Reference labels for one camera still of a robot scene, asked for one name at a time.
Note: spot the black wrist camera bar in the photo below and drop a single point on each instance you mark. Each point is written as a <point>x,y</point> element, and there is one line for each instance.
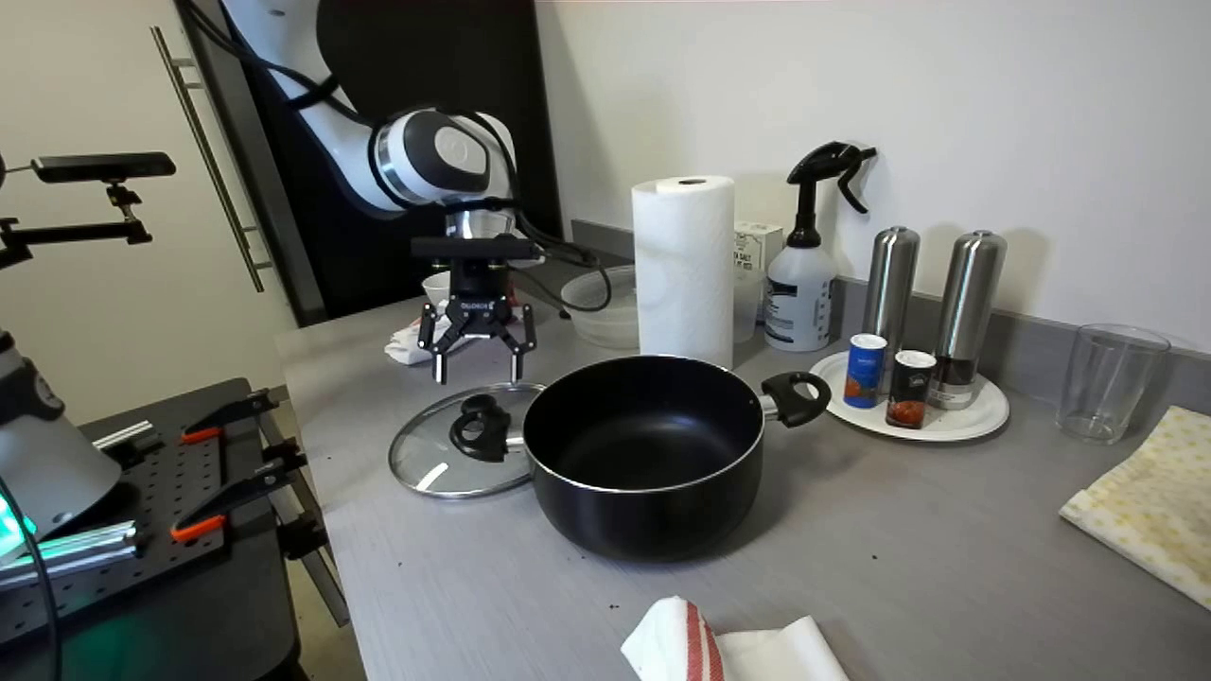
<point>478,251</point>

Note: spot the silver metal bar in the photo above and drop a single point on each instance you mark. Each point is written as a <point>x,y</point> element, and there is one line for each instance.
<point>75,550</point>

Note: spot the stainless steel grinder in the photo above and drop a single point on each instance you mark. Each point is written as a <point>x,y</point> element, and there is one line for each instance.
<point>971,298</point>
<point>891,285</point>

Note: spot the black bar camera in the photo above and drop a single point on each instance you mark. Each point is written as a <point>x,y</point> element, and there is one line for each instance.
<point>101,169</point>

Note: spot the white label tag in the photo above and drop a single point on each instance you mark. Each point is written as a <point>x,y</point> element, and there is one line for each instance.
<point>121,437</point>

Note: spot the white cloth with red stripes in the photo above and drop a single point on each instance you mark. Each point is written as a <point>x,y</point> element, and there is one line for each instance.
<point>667,649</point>

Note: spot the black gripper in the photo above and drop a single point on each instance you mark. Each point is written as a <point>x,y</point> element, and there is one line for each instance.
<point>478,289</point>

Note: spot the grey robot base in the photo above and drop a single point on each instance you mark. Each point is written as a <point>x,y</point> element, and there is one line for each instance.
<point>44,467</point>

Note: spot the dark red spice jar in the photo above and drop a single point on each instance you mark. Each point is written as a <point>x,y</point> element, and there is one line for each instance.
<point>909,391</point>

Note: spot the white round plate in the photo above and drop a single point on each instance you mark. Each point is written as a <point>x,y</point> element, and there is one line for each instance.
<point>971,422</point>

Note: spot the clear drinking glass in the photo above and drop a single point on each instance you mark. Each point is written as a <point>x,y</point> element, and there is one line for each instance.
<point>1108,382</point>

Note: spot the dark cabinet door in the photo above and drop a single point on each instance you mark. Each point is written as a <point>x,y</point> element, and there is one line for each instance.
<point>504,63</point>

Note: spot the beige cloth mat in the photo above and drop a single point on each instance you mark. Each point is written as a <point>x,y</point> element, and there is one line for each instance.
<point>1159,504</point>

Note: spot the glass lid with black knob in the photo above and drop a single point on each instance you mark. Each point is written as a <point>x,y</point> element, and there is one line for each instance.
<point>478,422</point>

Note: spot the spray bottle with black trigger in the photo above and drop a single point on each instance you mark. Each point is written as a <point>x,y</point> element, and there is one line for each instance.
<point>796,298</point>

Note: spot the black cooking pot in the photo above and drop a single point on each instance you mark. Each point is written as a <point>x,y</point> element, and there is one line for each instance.
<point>645,514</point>

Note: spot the white carton box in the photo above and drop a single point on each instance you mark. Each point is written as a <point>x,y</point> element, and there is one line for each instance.
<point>754,251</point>

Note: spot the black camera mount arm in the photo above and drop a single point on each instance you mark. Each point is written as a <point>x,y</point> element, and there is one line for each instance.
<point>75,232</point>

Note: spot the blue spice jar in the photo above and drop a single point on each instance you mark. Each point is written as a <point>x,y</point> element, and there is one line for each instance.
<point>864,372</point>

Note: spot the black perforated mounting board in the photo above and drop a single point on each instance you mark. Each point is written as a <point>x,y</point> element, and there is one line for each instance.
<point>164,486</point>

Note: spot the small white bowl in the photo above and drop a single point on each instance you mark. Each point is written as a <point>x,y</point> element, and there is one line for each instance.
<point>432,289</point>

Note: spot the white paper towel roll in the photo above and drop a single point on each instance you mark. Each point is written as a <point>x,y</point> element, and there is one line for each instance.
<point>682,272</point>

